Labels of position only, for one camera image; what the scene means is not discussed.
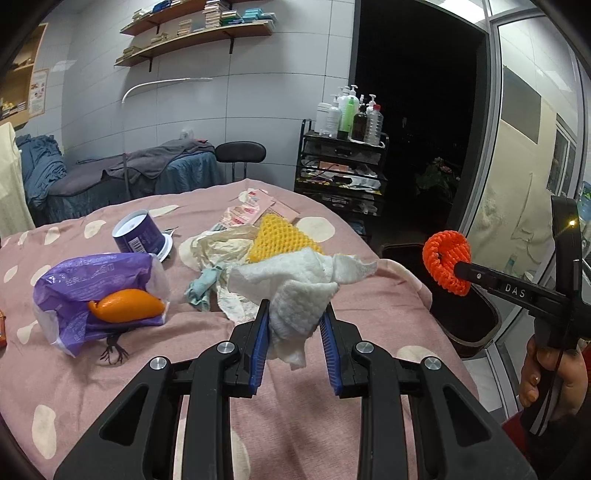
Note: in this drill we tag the potted plant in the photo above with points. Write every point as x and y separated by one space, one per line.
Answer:
436 177

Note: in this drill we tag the orange foam fruit net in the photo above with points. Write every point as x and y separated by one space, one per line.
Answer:
438 247

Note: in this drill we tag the orange mango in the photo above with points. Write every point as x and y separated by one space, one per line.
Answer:
127 305

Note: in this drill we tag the cream hanging cloth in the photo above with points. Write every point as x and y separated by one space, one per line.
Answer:
11 184

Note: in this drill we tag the pink printed snack packet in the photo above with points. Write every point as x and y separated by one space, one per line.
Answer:
235 217

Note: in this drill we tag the yellow foam fruit net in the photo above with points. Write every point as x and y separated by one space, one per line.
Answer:
277 237

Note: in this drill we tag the white paper towel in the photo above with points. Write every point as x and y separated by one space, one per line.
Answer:
300 295

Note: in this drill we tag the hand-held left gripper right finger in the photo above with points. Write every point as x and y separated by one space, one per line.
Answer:
330 353

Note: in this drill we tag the row of books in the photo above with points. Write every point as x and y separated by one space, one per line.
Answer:
159 7

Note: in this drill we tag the person's right hand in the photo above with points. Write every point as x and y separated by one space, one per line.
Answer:
572 383

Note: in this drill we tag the pink spotted blanket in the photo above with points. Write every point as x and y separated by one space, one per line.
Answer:
138 406

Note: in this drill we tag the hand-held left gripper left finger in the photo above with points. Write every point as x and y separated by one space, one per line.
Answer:
258 344

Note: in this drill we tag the purple plastic bag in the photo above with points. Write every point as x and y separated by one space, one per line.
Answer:
92 277

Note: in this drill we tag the wall shelves with boxes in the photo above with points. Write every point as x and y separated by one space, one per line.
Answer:
231 14

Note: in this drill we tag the grey blanket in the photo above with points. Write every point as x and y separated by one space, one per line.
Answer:
147 161

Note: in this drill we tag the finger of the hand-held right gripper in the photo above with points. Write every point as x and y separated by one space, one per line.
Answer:
508 290

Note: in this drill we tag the pink plain snack packet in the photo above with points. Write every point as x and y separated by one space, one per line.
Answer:
281 212

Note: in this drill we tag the white curved floor lamp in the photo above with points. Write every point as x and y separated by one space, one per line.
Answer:
152 84

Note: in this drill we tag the glass sliding door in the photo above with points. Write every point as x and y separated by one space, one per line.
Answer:
517 184

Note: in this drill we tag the cluster of toiletry bottles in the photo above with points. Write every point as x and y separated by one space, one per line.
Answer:
348 120

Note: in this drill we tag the black trash bin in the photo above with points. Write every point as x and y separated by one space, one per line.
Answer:
466 323

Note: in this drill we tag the black trolley cart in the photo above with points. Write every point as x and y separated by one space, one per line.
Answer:
341 184

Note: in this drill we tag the blue cloth pile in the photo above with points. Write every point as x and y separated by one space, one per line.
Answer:
41 161

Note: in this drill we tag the blue covered massage bed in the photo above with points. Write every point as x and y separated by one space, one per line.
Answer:
184 177

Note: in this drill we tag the black round stool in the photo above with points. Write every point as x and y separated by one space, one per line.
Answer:
240 152

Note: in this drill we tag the purple paper cup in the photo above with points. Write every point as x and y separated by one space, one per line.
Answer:
141 235

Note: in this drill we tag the wooden wall shelf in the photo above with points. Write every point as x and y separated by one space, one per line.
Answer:
194 39
157 17

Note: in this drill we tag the orange packet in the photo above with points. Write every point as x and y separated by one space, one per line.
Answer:
2 330

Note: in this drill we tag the wall poster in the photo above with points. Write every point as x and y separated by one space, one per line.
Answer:
38 92

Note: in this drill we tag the wooden wall cabinet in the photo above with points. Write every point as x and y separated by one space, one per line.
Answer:
23 69

